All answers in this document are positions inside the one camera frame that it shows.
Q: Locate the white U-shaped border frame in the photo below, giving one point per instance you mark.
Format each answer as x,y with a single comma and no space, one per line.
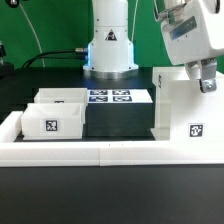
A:
131,153

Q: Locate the white drawer tray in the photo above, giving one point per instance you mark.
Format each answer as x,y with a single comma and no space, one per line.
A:
46,121
62,95

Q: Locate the white drawer cabinet box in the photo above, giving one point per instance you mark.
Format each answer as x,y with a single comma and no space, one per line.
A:
182,111

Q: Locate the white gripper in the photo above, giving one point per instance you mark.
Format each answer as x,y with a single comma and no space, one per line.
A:
193,30

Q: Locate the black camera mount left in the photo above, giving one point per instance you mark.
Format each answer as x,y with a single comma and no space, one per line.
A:
6,68

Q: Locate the white fiducial marker sheet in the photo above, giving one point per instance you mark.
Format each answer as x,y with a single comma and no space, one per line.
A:
119,96

